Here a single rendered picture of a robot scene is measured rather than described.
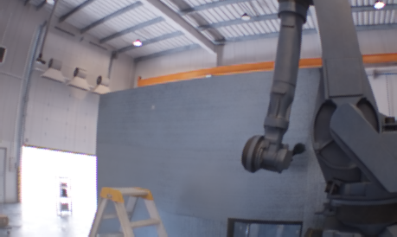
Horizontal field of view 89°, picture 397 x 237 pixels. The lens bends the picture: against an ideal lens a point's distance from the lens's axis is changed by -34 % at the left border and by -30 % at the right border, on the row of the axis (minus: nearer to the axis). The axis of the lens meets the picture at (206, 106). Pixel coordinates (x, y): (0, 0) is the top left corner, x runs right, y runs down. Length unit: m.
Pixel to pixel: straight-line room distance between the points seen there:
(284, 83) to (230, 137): 0.89
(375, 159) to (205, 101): 1.59
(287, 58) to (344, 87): 0.39
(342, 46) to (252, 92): 1.11
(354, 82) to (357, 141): 0.24
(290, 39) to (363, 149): 0.68
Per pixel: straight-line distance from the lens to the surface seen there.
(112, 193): 1.73
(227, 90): 2.11
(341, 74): 1.03
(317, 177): 1.85
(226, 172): 2.03
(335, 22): 1.12
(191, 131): 2.19
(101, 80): 12.46
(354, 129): 0.90
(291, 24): 1.34
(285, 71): 1.26
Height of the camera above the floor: 2.55
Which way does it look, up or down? 11 degrees up
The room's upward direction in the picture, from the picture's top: 2 degrees clockwise
